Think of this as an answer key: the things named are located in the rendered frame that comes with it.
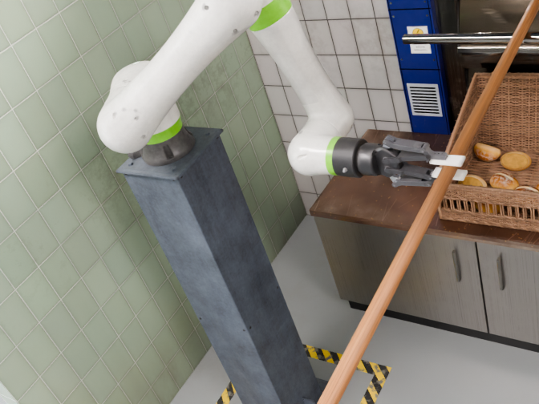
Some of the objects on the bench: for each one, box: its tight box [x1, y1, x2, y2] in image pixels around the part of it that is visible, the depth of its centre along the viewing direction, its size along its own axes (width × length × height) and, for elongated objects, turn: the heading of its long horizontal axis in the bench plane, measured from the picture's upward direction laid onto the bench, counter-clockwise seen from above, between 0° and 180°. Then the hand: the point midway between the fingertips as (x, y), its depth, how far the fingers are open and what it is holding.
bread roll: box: [474, 143, 501, 162], centre depth 237 cm, size 6×10×7 cm
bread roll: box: [501, 152, 532, 172], centre depth 229 cm, size 6×10×7 cm
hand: (448, 167), depth 146 cm, fingers closed on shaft, 3 cm apart
